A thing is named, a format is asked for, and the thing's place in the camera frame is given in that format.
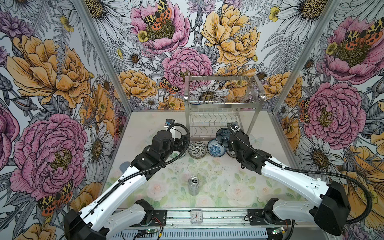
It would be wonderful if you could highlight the blue floral bowl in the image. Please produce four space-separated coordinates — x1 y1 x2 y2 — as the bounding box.
207 139 226 157

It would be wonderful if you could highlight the dark grey petal bowl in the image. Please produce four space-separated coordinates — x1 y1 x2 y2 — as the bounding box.
216 128 231 148

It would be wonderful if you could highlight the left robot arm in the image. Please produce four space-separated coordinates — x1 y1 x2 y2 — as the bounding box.
63 124 191 240

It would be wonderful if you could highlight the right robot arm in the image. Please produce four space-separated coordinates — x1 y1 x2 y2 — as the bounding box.
227 124 351 236

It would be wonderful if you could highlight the steel two-tier dish rack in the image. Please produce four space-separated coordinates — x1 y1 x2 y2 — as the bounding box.
184 76 266 141

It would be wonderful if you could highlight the dark speckled pattern bowl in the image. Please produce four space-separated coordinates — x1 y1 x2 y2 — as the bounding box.
226 149 236 159

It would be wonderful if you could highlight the silver drink can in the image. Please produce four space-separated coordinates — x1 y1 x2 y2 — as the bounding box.
188 176 200 196

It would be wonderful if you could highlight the small white clock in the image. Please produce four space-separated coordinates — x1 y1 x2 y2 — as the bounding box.
190 209 203 224

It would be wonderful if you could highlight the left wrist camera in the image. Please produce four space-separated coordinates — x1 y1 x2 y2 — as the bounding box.
165 119 175 130

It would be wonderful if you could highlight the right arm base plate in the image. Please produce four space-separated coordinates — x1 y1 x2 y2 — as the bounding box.
245 209 292 226

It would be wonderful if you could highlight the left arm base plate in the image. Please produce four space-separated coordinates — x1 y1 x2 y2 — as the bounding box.
132 210 168 227

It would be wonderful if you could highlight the aluminium front rail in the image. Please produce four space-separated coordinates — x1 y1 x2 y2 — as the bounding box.
78 206 337 230

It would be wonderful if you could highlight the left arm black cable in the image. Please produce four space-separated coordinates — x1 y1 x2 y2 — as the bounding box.
59 123 191 240

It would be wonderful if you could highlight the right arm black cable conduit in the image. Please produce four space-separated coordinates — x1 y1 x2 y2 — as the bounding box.
227 122 373 240

